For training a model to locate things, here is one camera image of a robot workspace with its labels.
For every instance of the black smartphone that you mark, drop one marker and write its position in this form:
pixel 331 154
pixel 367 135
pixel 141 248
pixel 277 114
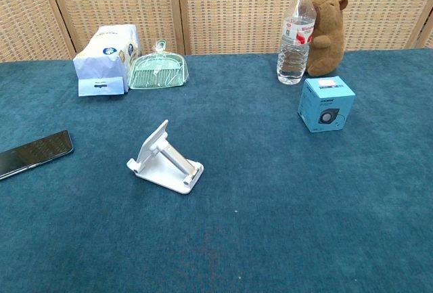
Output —
pixel 34 152

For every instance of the blue table cloth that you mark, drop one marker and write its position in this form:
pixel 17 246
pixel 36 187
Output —
pixel 270 205

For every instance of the blue speaker box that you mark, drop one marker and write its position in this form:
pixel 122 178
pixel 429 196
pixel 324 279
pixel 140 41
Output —
pixel 324 103

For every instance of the green dustpan brush set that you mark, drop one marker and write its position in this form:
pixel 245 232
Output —
pixel 155 69

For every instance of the brown capybara plush toy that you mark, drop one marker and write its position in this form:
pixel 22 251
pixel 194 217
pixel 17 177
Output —
pixel 329 36

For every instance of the white folding phone stand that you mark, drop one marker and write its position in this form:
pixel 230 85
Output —
pixel 162 174

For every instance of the woven folding screen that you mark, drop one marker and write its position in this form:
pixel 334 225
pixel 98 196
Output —
pixel 236 8

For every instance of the white tissue pack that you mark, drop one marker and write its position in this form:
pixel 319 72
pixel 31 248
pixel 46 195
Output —
pixel 101 63

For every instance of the clear plastic water bottle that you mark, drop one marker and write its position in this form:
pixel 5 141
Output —
pixel 293 56

